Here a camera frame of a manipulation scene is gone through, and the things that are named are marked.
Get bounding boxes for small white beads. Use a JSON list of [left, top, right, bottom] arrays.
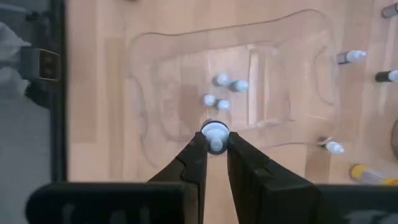
[[317, 136, 345, 156]]

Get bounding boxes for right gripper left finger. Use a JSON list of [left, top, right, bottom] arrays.
[[148, 131, 208, 224]]

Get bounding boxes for white crumpled sheet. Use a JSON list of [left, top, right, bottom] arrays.
[[0, 21, 32, 100]]

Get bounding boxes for small grey camera box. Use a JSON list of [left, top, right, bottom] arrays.
[[19, 46, 62, 82]]

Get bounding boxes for yellow food coloring bottle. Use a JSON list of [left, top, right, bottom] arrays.
[[349, 164, 398, 187]]

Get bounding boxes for clear plastic bin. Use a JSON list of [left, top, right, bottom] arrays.
[[127, 8, 341, 166]]

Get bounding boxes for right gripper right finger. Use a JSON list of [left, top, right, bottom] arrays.
[[226, 131, 322, 224]]

